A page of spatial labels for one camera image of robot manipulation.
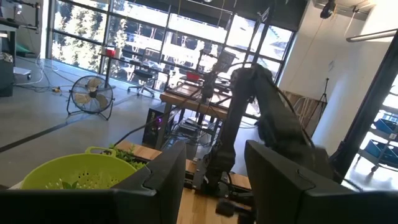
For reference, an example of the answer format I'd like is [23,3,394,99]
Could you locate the white tube light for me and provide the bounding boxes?
[346,28,398,44]

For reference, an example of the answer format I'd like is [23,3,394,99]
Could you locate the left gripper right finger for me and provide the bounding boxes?
[244,139,398,224]

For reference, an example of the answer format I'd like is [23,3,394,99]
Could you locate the black tilted monitor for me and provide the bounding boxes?
[214,49,237,74]

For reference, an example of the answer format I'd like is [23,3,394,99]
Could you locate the black hanging cable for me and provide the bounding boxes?
[112,88,206,147]

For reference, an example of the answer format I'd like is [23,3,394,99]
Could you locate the black floor fan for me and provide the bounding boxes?
[66,75,116,121]

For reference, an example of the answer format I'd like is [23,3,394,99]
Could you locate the green plastic colander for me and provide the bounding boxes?
[20,146,139,190]

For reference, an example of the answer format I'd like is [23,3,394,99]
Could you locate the wooden pallet frame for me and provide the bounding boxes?
[281,90,328,138]

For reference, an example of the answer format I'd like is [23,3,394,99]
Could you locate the wooden workbench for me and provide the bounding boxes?
[159,83,233,150]

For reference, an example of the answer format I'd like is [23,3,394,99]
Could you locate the black kitchen knife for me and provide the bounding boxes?
[215,198,259,224]

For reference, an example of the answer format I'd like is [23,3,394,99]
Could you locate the black camera on stand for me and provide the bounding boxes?
[200,71,218,103]

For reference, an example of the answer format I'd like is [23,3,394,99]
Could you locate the black office chair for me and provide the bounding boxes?
[127,47,159,99]

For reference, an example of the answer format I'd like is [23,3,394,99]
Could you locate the red bin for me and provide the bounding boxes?
[185,70,203,82]

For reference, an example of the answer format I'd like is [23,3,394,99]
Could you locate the black equipment case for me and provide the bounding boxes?
[0,52,15,98]

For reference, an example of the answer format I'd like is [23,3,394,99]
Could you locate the black tripod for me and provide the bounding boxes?
[306,77,330,131]

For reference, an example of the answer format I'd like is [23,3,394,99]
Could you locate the black ceiling dome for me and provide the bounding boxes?
[319,0,337,19]

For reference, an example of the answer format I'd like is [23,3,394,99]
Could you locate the small potted green plant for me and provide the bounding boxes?
[108,143,147,170]

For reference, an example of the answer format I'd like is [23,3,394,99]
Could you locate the black aluminium table frame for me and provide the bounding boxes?
[183,30,398,206]

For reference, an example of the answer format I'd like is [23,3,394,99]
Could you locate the metal cart with blue bins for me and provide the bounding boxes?
[357,104,398,174]

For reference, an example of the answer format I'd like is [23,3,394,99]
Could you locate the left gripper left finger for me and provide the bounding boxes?
[0,139,187,224]

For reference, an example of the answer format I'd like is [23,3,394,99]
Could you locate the white wheeled platform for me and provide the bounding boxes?
[12,67,32,80]

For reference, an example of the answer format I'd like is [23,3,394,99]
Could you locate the black computer tower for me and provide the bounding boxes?
[142,107,172,150]

